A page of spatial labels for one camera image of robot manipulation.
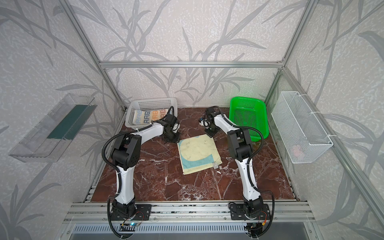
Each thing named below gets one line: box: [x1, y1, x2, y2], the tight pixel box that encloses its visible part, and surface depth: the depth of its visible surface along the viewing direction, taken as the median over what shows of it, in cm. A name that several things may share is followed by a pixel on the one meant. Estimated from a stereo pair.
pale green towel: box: [177, 134, 223, 175], surface depth 96 cm
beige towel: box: [133, 109, 169, 125], surface depth 112 cm
